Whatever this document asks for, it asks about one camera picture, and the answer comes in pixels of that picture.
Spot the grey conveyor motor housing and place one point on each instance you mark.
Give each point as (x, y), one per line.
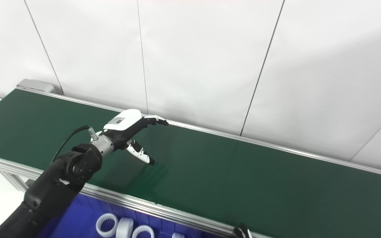
(35, 86)

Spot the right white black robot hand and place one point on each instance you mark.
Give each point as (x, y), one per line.
(241, 233)

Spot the aluminium conveyor leg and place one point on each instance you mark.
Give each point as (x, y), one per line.
(12, 180)

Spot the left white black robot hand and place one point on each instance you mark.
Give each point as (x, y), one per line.
(124, 124)

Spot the blue bin with white parts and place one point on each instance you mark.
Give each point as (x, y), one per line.
(78, 218)

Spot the white disc part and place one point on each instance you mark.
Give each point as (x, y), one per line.
(177, 235)
(125, 228)

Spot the green conveyor belt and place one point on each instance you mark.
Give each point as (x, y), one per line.
(227, 172)
(127, 200)

